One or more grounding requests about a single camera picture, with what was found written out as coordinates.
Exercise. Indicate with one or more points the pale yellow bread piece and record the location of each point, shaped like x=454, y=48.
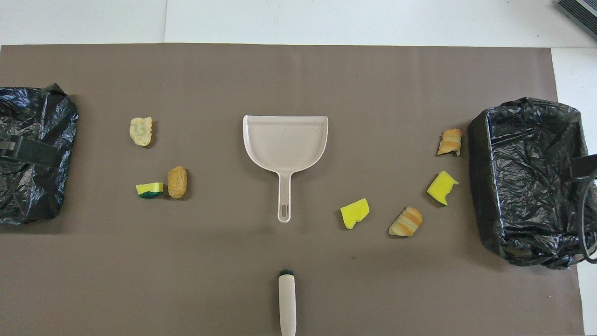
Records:
x=140, y=131

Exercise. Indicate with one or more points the yellow and green sponge piece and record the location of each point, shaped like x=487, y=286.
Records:
x=149, y=188

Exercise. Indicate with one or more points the striped orange croissant piece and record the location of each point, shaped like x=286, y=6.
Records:
x=450, y=140
x=406, y=221

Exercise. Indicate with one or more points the brown bread roll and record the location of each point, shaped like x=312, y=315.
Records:
x=177, y=183

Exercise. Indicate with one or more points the beige plastic dustpan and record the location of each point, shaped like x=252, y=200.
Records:
x=284, y=144

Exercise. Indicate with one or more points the black bag-lined bin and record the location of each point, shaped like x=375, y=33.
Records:
x=527, y=186
x=37, y=196

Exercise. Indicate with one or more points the grey ribbed device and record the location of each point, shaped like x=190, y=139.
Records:
x=580, y=11

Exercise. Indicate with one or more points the brown table mat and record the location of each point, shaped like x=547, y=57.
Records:
x=280, y=74

